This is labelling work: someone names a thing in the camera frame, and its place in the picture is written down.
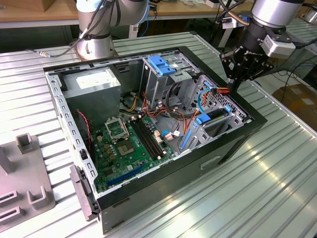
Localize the black case fan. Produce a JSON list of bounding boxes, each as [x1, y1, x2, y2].
[[74, 109, 96, 163]]

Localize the hard disk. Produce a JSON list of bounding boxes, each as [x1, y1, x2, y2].
[[180, 105, 233, 151]]

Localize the wooden desk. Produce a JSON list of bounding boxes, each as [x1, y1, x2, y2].
[[0, 0, 253, 29]]

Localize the grey disk bay cage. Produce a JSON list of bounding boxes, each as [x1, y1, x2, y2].
[[178, 74, 252, 154]]

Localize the black cable bundle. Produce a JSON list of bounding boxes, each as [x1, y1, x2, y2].
[[165, 83, 189, 120]]

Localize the black floor cables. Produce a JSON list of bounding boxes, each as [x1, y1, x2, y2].
[[277, 58, 317, 86]]

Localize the blue expansion slot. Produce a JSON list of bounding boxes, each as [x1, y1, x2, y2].
[[106, 162, 147, 188]]

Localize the blue data wire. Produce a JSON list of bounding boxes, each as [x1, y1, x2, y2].
[[160, 130, 186, 138], [197, 83, 214, 115]]

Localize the green motherboard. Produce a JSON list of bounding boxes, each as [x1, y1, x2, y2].
[[90, 115, 176, 193]]

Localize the grey parts rack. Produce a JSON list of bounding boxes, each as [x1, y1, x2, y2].
[[0, 132, 56, 228]]

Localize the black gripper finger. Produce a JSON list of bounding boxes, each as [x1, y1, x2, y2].
[[242, 57, 274, 81], [219, 47, 245, 93]]

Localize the black RAM slot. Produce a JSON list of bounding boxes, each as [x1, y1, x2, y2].
[[130, 120, 159, 161], [136, 118, 164, 157]]

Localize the grey case side latch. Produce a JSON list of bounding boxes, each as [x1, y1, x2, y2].
[[69, 165, 100, 222]]

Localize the small grey wrist camera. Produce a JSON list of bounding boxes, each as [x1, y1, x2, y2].
[[221, 16, 237, 30]]

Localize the grey optical drive cage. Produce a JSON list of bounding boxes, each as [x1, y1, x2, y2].
[[140, 52, 199, 110]]

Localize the black tripod stand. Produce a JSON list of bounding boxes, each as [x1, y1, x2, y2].
[[209, 0, 235, 50]]

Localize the red black twisted wire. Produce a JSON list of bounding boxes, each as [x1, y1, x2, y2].
[[76, 111, 94, 151]]

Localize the large brown cardboard box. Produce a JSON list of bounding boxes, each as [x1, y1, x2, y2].
[[272, 83, 317, 119]]

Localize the grey power supply unit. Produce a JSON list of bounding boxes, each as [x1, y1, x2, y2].
[[60, 66, 122, 124]]

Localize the blue drive bay latch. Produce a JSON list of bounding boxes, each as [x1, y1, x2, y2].
[[148, 56, 176, 77]]

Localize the multicolour power wire bundle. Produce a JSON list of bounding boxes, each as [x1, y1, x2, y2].
[[120, 91, 174, 119]]

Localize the black cable with metal connector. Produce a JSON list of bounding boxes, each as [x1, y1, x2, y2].
[[26, 37, 86, 58]]

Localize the metal socket cover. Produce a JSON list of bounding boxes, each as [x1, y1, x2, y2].
[[104, 118, 130, 143]]

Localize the CPU socket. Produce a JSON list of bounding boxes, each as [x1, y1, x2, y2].
[[115, 140, 136, 157]]

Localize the metal slat side table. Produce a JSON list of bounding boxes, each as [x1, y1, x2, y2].
[[284, 18, 317, 72]]

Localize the red yellow disk power wire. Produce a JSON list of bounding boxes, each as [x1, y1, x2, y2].
[[183, 86, 231, 136]]

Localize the black PC case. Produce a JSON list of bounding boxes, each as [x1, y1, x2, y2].
[[42, 46, 268, 235]]

